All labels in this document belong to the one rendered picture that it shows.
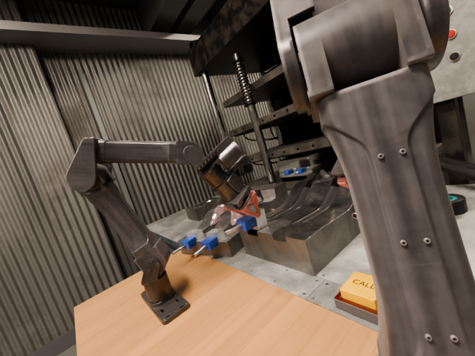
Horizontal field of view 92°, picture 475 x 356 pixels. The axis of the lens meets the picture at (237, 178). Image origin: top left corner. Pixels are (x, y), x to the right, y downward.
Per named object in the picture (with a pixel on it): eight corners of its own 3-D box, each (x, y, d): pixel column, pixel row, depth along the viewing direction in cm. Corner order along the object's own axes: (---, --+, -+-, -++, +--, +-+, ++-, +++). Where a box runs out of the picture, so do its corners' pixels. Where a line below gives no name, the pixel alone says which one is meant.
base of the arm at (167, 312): (155, 260, 70) (131, 272, 66) (180, 277, 54) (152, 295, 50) (163, 282, 71) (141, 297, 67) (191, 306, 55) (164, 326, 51)
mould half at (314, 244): (314, 276, 52) (300, 222, 50) (246, 253, 73) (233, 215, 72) (396, 198, 80) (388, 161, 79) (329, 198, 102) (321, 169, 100)
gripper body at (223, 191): (232, 188, 69) (216, 172, 66) (254, 188, 61) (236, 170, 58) (220, 206, 67) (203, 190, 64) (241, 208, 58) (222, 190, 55)
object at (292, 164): (314, 183, 142) (307, 156, 139) (283, 185, 164) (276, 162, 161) (353, 161, 170) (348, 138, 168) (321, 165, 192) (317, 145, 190)
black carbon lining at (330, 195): (302, 233, 59) (292, 199, 58) (261, 227, 73) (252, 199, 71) (362, 188, 79) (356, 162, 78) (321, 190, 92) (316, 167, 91)
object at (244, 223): (232, 244, 60) (228, 225, 59) (223, 240, 64) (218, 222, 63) (268, 225, 67) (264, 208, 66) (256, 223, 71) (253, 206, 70)
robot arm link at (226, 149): (244, 155, 65) (214, 124, 63) (249, 155, 56) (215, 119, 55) (214, 184, 65) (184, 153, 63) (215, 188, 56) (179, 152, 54)
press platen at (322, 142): (370, 138, 110) (367, 128, 109) (238, 164, 199) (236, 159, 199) (418, 115, 152) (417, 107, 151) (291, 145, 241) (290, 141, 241)
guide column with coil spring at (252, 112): (285, 229, 170) (235, 52, 154) (280, 228, 175) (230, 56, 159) (290, 226, 173) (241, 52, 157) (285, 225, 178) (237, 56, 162)
